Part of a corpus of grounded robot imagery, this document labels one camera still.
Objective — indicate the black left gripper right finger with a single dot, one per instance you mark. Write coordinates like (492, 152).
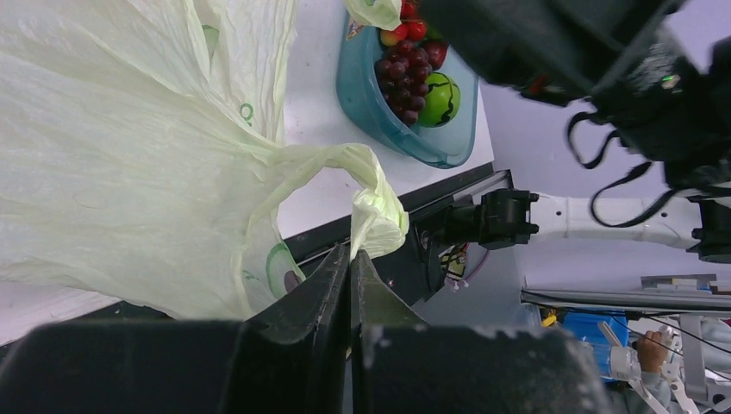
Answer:
(401, 364)

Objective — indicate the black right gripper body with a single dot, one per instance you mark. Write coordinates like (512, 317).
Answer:
(620, 57)

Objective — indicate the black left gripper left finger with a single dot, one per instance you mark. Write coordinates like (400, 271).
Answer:
(290, 358)

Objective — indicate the light green plastic bag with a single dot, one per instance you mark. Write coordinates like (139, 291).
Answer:
(143, 153)

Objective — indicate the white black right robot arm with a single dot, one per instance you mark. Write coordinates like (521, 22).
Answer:
(694, 221)

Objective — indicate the dark red fake fruit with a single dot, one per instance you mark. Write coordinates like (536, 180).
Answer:
(436, 51)

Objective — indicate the green striped fake melon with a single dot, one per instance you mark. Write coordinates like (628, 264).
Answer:
(442, 101)

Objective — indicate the red fake strawberry bunch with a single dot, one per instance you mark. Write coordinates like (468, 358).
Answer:
(412, 27)

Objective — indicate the dark purple fake grapes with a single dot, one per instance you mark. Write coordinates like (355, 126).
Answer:
(402, 73)

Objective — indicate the person hand in background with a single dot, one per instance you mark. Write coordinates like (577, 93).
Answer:
(651, 352)

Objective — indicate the teal plastic tray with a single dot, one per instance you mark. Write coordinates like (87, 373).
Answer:
(358, 93)

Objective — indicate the blue box in background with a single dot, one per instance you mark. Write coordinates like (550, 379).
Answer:
(584, 326)

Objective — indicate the aluminium frame rail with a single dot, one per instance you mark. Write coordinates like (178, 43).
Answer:
(697, 293)

